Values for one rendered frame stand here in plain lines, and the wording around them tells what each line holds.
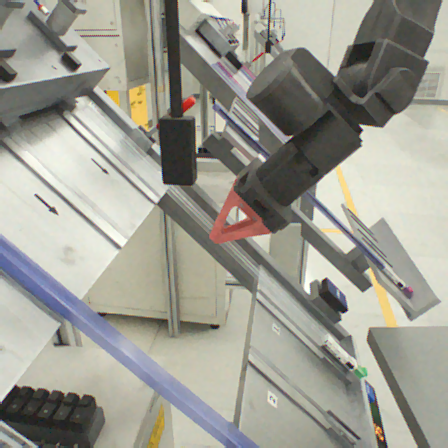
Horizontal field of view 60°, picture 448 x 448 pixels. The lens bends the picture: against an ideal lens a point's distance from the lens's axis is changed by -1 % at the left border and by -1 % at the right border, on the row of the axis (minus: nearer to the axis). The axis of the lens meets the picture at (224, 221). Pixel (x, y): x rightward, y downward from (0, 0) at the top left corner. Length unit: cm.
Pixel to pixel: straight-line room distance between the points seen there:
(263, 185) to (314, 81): 12
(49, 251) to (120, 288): 139
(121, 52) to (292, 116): 104
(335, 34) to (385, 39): 753
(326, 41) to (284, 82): 757
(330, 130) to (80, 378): 60
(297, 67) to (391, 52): 9
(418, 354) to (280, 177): 57
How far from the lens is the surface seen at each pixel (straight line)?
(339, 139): 42
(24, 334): 30
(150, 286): 167
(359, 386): 61
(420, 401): 81
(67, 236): 37
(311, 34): 793
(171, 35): 25
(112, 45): 140
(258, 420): 42
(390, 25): 45
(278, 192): 43
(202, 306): 167
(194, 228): 59
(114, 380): 77
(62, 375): 80
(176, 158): 26
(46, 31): 49
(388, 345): 90
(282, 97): 39
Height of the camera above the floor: 117
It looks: 26 degrees down
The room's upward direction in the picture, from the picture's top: straight up
